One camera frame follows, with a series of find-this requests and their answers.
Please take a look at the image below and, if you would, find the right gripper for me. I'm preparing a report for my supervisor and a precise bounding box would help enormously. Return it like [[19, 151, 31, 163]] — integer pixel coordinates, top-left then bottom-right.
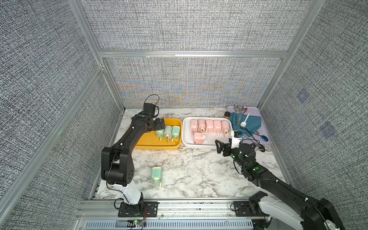
[[216, 138, 247, 172]]

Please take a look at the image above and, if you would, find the green sharpener front yellow cap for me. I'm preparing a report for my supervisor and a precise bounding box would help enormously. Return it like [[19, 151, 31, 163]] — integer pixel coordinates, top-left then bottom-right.
[[156, 129, 164, 141]]

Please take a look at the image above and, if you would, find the yellow storage box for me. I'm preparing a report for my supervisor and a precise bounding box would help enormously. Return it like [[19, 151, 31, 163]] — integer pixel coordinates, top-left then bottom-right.
[[135, 118, 182, 150]]

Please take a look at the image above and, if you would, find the pink sharpener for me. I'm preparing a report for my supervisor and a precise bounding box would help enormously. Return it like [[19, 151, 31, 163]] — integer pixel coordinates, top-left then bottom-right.
[[206, 120, 214, 136], [197, 119, 206, 133], [221, 119, 231, 137], [213, 120, 222, 136], [190, 119, 198, 135], [194, 132, 207, 145]]

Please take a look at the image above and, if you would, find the pink sharpener front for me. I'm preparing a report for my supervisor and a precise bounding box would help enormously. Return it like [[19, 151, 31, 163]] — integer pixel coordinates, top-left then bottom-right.
[[194, 132, 207, 145]]

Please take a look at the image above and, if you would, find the white storage box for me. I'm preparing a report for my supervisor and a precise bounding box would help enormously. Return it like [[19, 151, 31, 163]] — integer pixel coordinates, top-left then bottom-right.
[[182, 117, 232, 149]]

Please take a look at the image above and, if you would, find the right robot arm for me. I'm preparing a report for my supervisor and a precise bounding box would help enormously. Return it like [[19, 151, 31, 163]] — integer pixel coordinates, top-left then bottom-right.
[[215, 140, 345, 230]]

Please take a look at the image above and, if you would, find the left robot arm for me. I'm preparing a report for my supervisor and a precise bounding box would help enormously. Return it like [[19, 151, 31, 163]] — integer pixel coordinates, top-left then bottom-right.
[[101, 113, 165, 205]]

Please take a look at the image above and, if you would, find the white plastic spoon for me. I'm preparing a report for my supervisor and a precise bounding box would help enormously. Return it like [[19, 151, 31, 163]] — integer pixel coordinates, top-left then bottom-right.
[[240, 113, 250, 127]]

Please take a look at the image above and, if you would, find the black spoon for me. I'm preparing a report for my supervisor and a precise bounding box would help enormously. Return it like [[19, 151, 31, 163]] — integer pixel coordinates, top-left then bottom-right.
[[245, 128, 265, 152]]

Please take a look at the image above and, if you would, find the lavender tray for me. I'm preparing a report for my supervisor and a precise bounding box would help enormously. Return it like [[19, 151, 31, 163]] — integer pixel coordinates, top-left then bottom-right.
[[227, 105, 271, 146]]

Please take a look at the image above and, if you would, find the orange spice jar black lid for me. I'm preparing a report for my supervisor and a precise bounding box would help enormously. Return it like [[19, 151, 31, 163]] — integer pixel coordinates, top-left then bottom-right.
[[224, 111, 231, 119]]

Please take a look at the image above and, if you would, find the blue spoon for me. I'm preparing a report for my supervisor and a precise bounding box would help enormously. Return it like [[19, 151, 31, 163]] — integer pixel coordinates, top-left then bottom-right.
[[255, 131, 269, 142]]

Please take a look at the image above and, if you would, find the teal cloth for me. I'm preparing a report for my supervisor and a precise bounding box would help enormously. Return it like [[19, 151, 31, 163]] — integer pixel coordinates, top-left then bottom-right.
[[230, 113, 262, 137]]

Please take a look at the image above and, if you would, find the silver ornate spoon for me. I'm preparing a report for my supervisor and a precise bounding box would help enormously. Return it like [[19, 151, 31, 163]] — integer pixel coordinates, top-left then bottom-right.
[[239, 106, 248, 114]]

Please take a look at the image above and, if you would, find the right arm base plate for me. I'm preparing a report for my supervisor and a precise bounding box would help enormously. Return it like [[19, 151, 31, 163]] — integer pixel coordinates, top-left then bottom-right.
[[232, 201, 254, 217]]

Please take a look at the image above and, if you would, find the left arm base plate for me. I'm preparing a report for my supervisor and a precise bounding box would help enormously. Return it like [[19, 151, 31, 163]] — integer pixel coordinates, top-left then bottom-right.
[[118, 202, 159, 218]]

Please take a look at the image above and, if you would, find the aluminium front rail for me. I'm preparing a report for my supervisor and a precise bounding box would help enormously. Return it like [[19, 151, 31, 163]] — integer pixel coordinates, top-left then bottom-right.
[[75, 198, 291, 230]]

